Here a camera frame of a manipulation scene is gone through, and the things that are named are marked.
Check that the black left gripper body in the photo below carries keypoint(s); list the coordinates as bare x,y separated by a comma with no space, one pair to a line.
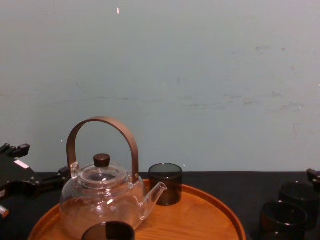
12,177

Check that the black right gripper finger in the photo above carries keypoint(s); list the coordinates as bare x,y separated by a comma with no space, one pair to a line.
317,178

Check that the black table cloth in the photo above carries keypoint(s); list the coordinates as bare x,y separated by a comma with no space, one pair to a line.
237,187

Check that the round wooden tray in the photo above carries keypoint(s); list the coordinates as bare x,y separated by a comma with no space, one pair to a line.
190,220

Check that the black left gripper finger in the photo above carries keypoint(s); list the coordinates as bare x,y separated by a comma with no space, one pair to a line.
17,150
51,180

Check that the glass lid with wooden knob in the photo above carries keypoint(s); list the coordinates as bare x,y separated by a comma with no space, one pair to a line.
101,160

